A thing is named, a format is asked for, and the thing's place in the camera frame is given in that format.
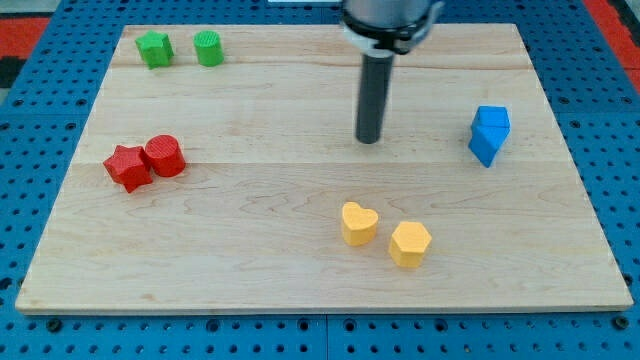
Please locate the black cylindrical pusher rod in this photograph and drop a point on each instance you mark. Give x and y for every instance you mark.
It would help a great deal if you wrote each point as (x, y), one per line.
(372, 98)

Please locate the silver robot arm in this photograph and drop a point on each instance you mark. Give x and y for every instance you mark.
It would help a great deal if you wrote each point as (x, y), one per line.
(383, 30)

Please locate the yellow heart block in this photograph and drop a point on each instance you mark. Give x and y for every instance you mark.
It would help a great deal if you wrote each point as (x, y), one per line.
(358, 224)

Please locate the yellow hexagon block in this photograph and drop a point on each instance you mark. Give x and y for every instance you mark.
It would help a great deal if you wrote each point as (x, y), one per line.
(408, 244)

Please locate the blue cube block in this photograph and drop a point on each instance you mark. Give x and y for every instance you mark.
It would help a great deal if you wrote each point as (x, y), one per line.
(491, 116)

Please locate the blue triangular block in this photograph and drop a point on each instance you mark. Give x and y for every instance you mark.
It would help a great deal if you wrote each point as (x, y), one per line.
(486, 142)

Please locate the green cylinder block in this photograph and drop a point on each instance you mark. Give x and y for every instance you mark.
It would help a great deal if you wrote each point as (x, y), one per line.
(208, 47)

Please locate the light wooden board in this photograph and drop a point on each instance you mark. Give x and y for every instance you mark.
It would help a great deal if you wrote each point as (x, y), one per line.
(252, 225)

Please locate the green star block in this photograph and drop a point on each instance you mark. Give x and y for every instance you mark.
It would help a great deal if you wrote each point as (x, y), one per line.
(155, 49)

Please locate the red cylinder block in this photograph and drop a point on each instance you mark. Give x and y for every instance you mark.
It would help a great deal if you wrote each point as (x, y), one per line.
(165, 155)

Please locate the red star block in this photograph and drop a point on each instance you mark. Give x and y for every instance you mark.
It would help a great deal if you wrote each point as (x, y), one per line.
(129, 167)

